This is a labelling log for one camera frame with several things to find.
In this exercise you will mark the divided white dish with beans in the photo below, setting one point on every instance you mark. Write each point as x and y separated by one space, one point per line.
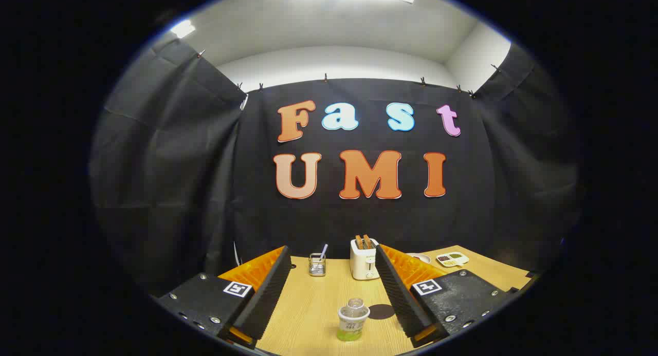
452 259

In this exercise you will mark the white toaster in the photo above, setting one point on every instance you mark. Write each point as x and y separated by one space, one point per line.
363 263

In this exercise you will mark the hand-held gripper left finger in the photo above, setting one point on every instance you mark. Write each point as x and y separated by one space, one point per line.
267 294

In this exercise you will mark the round white plate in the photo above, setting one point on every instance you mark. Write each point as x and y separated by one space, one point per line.
420 258

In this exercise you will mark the wooden table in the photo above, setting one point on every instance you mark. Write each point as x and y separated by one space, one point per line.
313 310

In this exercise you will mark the black backdrop cloth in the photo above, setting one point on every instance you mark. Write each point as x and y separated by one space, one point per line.
205 191

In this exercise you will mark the toast slice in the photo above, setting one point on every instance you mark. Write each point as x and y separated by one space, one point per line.
367 241
359 242

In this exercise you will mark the dark brown round coaster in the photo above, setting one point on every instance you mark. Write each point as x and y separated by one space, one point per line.
380 312

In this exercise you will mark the clear plastic juice bottle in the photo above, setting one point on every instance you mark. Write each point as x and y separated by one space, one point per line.
352 322

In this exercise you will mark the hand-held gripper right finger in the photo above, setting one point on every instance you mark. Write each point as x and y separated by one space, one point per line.
398 294

